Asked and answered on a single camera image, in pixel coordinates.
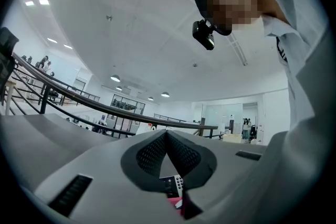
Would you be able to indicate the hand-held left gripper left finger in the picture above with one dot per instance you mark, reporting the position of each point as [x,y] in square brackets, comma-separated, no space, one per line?
[105,178]

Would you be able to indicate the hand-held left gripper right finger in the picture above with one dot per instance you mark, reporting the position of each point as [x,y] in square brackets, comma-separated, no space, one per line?
[223,165]

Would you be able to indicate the black keypad device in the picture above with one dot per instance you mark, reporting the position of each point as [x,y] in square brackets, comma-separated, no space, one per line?
[174,186]

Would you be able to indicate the pink cloth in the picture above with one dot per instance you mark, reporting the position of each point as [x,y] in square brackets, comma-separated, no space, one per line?
[174,204]

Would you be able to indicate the light wooden box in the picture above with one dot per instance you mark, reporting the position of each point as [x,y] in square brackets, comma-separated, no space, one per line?
[232,138]

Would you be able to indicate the clear bottle with red cap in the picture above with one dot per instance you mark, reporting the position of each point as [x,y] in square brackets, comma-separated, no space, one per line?
[150,127]

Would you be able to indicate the dark grey table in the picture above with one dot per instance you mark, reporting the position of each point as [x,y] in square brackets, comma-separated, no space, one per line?
[44,97]

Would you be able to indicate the person's light shirt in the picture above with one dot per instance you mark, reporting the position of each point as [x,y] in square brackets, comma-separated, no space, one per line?
[302,60]

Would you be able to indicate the rectangular ceiling light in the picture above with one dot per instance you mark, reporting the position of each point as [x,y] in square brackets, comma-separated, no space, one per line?
[67,46]
[29,3]
[52,40]
[44,2]

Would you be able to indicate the black head-worn camera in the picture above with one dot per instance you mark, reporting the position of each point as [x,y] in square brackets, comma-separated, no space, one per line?
[203,35]

